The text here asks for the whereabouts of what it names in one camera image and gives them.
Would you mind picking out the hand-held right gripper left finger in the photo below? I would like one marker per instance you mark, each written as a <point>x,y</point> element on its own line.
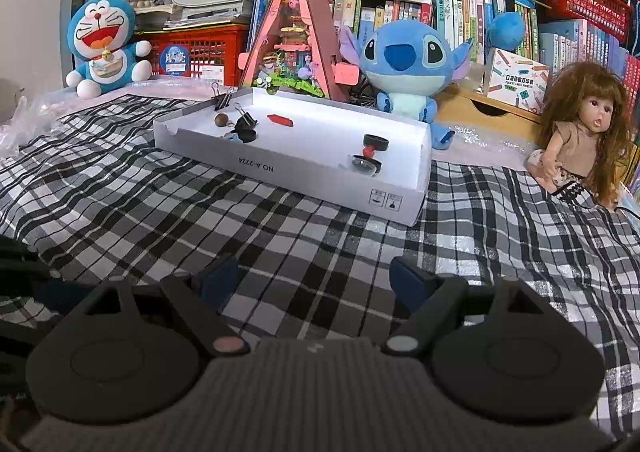
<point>217,278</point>

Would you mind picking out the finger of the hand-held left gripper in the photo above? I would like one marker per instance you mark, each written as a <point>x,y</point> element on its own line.
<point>60,296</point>
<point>15,254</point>

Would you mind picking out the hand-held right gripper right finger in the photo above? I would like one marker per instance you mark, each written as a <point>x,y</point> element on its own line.
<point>407,278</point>

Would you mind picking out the white cardboard box tray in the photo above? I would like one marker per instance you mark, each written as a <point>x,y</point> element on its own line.
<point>310,177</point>

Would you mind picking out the large black round lid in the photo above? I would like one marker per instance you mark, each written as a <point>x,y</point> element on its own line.
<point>246,135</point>

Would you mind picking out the brown wooden ball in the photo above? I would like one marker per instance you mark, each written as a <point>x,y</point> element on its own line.
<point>221,120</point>

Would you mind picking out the black binder clip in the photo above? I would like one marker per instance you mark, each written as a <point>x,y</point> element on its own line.
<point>221,98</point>
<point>246,119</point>

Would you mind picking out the red plastic stick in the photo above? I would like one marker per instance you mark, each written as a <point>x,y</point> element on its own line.
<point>280,121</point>

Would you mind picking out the black white checked blanket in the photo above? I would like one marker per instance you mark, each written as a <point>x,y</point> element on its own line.
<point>200,232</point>

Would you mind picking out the clear plastic wrap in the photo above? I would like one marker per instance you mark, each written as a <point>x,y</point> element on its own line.
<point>27,127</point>

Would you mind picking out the wooden drawer box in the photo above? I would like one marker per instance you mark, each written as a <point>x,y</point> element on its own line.
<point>480,112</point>

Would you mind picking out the long-haired baby doll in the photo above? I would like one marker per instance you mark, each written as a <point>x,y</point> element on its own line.
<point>575,142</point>

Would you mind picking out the blue alien plush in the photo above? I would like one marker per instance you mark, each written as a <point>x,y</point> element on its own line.
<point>400,57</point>

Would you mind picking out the small printed cardboard box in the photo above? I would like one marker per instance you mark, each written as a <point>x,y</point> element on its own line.
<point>515,79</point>

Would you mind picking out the red plastic crate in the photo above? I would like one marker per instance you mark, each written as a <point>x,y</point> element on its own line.
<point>210,47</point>

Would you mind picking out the blue robot cat plush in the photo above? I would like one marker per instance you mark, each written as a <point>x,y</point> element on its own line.
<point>102,27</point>

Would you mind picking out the pink triangular miniature house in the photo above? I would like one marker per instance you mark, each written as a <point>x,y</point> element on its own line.
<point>300,32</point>

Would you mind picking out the row of shelf books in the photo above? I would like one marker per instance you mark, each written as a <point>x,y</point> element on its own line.
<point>450,12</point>

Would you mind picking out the row of tall blue books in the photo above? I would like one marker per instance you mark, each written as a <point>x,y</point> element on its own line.
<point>267,2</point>

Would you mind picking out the row of blue-spined books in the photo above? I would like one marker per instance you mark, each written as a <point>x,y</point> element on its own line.
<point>580,49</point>

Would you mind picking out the leaning colourful books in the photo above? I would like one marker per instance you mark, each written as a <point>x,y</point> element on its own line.
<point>631,82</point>

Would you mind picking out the red plastic basket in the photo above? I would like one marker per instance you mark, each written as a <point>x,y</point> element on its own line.
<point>585,2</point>

